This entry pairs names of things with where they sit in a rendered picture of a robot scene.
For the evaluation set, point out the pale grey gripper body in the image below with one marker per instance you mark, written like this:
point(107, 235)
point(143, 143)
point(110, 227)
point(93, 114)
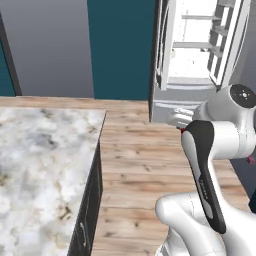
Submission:
point(179, 118)

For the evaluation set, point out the white fridge door with shelves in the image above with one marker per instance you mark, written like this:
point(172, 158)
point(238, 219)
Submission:
point(224, 43)
point(165, 43)

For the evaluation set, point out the white open fridge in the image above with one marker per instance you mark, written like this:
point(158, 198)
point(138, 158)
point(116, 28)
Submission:
point(193, 63)

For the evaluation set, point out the dark navy cabinet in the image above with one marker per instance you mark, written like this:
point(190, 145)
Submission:
point(246, 180)

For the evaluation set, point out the grey fridge bottom drawer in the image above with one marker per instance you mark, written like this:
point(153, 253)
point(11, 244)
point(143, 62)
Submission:
point(180, 98)

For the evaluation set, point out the dark island cabinet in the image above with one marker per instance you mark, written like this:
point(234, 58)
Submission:
point(89, 203)

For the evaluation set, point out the dark door frame post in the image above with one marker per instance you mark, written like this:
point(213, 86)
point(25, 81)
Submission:
point(10, 56)

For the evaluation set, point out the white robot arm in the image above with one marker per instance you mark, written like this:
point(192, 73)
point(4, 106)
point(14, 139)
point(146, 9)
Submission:
point(230, 136)

